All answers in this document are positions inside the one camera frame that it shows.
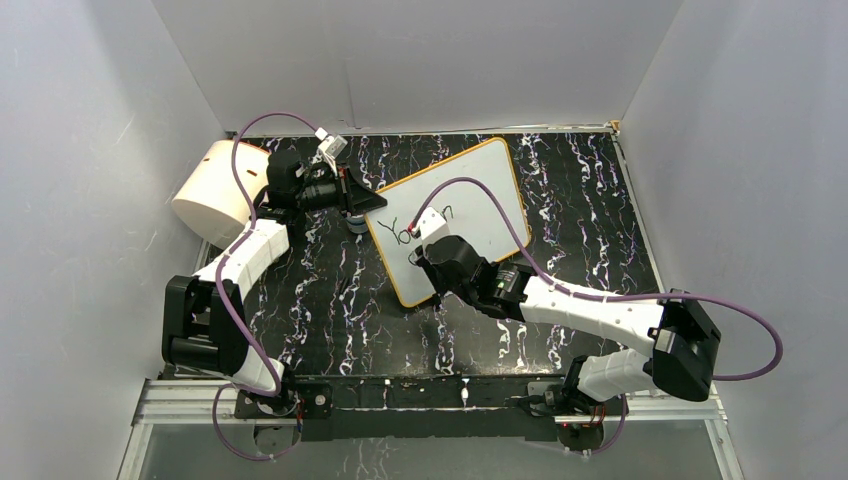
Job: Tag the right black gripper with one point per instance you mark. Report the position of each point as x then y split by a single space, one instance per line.
424 259

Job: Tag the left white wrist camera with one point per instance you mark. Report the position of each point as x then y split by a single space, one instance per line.
330 146

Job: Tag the cream cylindrical box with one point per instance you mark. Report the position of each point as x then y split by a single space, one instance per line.
210 203

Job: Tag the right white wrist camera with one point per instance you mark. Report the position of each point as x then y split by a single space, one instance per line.
430 227

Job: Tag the black marker cap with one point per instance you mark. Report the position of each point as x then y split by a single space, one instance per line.
342 291

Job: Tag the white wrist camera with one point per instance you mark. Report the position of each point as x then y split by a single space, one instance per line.
430 227
330 146

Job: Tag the yellow framed whiteboard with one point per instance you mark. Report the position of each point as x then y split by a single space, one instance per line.
468 210

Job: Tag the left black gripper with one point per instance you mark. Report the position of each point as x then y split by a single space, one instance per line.
351 195

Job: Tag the wire whiteboard stand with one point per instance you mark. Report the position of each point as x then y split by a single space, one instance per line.
436 303

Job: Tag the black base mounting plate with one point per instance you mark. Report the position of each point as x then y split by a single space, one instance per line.
432 406

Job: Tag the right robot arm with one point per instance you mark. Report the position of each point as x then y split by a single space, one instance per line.
670 345

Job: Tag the aluminium frame rail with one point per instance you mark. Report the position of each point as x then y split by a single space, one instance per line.
188 429

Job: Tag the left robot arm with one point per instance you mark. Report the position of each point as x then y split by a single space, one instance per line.
203 316

